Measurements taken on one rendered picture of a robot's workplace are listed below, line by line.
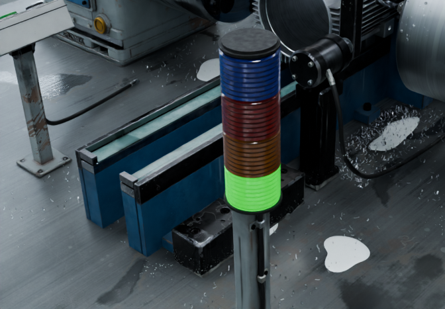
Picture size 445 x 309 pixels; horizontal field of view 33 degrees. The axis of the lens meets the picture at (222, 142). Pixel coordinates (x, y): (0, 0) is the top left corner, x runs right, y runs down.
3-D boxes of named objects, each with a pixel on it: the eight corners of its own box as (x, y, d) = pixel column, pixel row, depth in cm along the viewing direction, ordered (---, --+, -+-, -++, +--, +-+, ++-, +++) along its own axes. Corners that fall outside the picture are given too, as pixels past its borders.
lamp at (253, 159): (249, 141, 84) (249, 106, 82) (292, 161, 81) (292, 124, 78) (212, 165, 81) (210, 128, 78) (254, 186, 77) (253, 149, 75)
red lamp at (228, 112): (249, 106, 82) (247, 69, 79) (292, 124, 78) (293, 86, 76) (210, 128, 78) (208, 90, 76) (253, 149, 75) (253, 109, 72)
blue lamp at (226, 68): (247, 69, 79) (247, 29, 77) (293, 86, 76) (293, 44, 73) (208, 90, 76) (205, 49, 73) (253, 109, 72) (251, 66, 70)
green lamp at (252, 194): (250, 175, 87) (249, 141, 84) (291, 195, 83) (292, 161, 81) (214, 198, 83) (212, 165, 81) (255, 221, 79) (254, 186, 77)
